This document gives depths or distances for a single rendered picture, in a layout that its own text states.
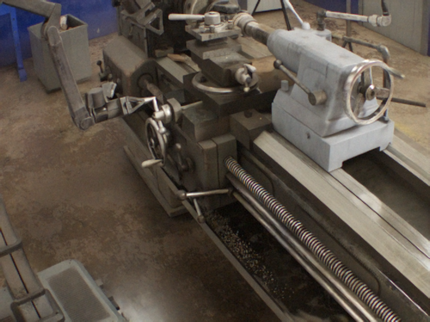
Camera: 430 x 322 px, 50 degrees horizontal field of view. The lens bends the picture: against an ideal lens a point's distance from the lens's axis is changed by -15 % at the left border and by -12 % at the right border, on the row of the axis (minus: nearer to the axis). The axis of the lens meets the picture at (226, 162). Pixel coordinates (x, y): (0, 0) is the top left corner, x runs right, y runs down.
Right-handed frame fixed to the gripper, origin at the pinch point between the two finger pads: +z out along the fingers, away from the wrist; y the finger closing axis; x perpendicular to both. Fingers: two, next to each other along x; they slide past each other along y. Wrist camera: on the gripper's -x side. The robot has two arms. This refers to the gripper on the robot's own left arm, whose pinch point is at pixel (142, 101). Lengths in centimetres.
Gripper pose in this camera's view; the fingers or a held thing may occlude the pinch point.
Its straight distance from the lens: 192.6
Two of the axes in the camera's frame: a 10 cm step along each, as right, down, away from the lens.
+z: 8.8, -2.9, 3.8
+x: 2.8, 9.6, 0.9
